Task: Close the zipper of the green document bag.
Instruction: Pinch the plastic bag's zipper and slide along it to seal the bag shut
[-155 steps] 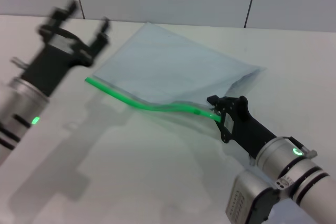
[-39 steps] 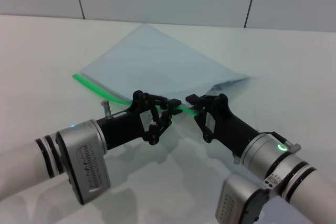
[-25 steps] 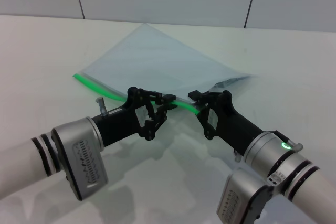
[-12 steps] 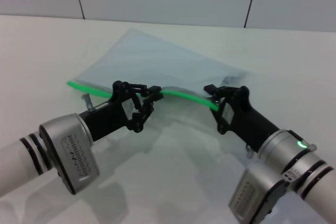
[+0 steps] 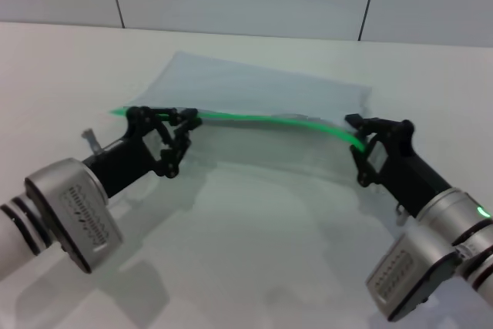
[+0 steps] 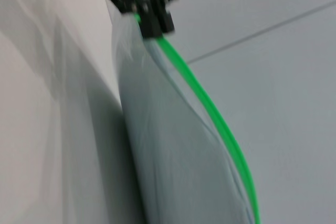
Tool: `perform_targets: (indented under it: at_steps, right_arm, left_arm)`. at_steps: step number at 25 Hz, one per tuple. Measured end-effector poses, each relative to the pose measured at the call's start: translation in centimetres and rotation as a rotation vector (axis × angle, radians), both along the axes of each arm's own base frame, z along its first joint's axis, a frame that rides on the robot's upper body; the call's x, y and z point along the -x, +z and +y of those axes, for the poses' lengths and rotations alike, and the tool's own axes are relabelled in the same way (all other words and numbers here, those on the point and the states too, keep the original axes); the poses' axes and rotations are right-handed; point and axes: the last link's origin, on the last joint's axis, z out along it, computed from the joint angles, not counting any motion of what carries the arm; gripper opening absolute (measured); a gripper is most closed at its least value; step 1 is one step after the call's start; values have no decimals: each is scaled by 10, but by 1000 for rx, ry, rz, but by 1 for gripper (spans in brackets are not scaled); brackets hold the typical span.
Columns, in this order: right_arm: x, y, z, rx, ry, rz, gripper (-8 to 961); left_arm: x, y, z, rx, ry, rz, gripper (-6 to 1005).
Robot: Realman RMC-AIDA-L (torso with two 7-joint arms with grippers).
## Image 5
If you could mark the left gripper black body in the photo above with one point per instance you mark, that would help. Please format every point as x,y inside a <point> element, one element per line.
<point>127,159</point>

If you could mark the white paper sheets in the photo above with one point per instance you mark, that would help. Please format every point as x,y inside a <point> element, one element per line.
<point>250,86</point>

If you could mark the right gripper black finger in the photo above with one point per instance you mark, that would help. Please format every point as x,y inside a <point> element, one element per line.
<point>363,169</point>
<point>381,126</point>

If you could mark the left robot arm silver white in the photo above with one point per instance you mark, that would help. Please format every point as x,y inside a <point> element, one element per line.
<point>46,209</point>

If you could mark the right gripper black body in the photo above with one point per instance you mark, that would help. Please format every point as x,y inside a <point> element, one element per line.
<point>404,171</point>

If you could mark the right robot arm silver white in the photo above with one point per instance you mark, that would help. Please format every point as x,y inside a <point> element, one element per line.
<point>443,244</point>

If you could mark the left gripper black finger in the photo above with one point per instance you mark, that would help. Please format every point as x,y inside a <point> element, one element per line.
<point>179,152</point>
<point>154,112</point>

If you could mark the transparent document bag green zipper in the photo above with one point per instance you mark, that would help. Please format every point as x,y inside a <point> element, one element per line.
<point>269,119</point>

